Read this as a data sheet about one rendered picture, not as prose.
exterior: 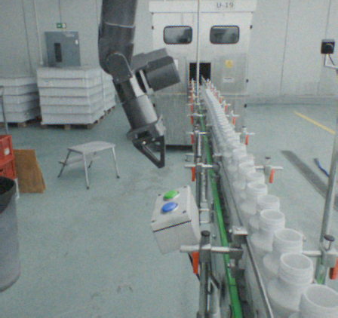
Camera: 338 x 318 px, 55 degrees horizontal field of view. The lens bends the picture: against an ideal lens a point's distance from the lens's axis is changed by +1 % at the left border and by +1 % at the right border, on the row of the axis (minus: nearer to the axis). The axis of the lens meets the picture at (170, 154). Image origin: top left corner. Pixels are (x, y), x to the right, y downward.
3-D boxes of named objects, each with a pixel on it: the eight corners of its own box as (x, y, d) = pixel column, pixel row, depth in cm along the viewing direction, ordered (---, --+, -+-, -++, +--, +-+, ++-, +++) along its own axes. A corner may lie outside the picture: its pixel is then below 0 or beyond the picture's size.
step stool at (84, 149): (89, 166, 429) (87, 136, 417) (120, 178, 391) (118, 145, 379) (56, 176, 395) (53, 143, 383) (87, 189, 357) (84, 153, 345)
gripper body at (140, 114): (164, 121, 71) (152, 90, 69) (160, 133, 61) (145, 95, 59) (137, 131, 72) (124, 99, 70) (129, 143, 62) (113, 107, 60)
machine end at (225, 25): (245, 154, 485) (256, -1, 424) (152, 152, 493) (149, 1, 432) (231, 130, 637) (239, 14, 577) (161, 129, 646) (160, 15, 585)
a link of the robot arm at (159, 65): (99, 36, 61) (102, 58, 55) (158, 13, 61) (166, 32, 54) (124, 88, 70) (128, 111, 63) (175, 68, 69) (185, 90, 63)
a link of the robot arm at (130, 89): (111, 74, 66) (107, 74, 61) (142, 62, 66) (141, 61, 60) (124, 106, 68) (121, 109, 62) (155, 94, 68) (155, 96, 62)
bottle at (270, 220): (238, 300, 56) (244, 212, 51) (260, 285, 59) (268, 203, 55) (267, 322, 51) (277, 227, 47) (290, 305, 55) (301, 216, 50)
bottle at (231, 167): (248, 214, 86) (253, 154, 82) (225, 212, 87) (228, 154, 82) (244, 203, 92) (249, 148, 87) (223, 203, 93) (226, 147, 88)
